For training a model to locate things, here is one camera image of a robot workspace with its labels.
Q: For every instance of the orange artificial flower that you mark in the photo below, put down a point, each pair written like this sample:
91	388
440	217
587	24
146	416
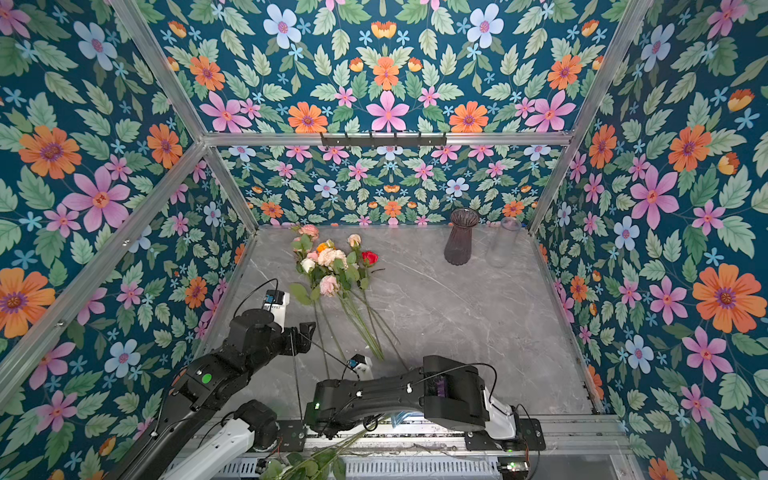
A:
329	244

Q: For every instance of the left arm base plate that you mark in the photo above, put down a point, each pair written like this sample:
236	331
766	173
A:
292	436

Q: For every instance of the red rose at pile edge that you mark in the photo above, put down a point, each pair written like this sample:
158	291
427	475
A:
369	258

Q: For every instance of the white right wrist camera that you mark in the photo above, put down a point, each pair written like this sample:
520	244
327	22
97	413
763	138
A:
361	366

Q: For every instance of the light pink peony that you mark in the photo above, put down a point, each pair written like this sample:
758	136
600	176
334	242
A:
329	286

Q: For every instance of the clear glass vase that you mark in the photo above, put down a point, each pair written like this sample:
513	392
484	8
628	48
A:
503	242

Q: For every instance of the cream pink peony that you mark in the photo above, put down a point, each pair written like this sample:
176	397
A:
329	256

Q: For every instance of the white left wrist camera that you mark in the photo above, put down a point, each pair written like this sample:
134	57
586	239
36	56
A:
276	302

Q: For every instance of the pink carnation top flower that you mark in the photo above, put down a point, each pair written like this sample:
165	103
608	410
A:
309	230

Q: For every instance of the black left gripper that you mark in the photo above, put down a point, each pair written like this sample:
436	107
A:
293	343

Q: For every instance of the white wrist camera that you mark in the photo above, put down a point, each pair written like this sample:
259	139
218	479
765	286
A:
361	366
276	302

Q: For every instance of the dark smoky glass vase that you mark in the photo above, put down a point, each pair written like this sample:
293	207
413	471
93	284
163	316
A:
458	249

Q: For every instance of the aluminium front rail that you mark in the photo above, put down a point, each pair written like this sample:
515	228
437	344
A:
547	435

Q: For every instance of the black wall hook rack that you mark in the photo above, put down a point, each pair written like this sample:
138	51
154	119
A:
375	140

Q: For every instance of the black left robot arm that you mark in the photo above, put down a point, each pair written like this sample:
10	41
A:
255	338

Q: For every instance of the cream peach rose bud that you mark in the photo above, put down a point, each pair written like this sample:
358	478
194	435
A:
354	241

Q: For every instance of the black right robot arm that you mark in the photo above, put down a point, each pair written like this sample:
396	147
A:
446	392

